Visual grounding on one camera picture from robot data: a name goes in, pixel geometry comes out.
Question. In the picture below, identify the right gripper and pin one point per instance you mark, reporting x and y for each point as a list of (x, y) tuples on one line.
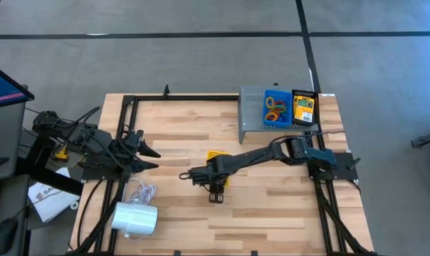
[(216, 170)]

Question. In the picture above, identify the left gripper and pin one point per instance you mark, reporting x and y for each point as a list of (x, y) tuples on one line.
[(129, 154)]

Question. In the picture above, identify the yellow plastic basket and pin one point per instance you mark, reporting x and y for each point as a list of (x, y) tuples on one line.
[(215, 153)]

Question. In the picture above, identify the green spiral coil wristband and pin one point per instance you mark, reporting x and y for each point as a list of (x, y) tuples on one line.
[(278, 109)]

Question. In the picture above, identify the blue plastic basket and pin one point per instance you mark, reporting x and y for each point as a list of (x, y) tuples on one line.
[(288, 96)]

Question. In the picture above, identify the black plastic basket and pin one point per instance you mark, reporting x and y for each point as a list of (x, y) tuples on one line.
[(316, 106)]

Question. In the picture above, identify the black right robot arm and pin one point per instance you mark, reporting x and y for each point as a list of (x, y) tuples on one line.
[(272, 154)]

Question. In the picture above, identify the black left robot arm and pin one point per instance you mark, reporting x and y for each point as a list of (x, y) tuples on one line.
[(87, 140)]

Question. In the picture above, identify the black desk leg bar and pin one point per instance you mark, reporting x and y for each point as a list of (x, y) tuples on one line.
[(51, 179)]

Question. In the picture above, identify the grey desk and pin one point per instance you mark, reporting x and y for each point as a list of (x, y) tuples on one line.
[(5, 135)]

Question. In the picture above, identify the grey perforated metal shelf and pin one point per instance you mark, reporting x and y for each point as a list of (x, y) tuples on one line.
[(250, 113)]

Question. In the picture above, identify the white printed paper sheet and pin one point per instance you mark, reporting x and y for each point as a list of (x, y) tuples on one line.
[(51, 202)]

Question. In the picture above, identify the white sticker label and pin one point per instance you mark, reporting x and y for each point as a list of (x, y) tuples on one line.
[(328, 95)]

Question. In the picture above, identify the computer monitor blue screen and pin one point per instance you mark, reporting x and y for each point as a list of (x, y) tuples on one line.
[(1, 89)]

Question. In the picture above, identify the black computer mouse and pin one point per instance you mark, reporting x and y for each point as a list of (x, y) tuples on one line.
[(3, 234)]

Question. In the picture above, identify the grey chair leg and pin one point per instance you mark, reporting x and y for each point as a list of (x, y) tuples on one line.
[(428, 138)]

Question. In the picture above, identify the black aluminium table frame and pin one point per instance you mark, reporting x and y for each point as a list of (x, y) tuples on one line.
[(186, 97)]

